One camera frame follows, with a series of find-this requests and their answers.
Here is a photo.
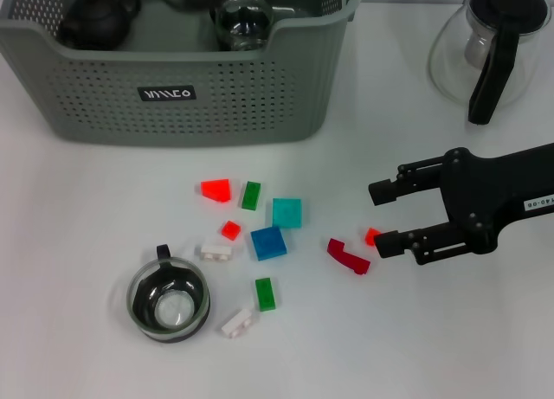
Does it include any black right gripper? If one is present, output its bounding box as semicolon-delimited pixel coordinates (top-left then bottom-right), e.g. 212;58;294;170
367;142;554;267

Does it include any dark red curved block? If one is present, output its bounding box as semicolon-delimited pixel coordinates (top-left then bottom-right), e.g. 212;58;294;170
326;237;372;276

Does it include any small red square block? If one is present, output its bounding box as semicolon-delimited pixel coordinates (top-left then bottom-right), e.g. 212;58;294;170
220;220;242;241

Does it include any red sloped toy block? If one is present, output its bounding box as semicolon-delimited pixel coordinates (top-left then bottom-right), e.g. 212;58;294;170
200;177;233;204

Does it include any grey-green perforated storage bin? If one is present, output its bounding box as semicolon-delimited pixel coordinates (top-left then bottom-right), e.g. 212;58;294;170
0;0;364;147

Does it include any teal square toy plate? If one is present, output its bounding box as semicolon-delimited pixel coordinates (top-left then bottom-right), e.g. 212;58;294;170
271;197;303;230

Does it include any blue square toy plate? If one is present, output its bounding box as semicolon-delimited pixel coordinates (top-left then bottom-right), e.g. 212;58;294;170
250;225;289;262

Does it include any green toy brick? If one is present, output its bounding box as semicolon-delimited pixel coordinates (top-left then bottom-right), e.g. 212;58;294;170
241;181;262;211
254;277;277;312

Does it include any white toy brick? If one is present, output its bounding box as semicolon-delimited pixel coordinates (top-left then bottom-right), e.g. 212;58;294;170
221;308;254;340
199;241;235;264

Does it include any black clay teapot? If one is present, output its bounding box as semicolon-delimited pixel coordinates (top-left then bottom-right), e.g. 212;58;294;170
58;0;143;52

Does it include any glass carafe with black handle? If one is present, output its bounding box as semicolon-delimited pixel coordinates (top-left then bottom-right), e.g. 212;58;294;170
428;0;551;126

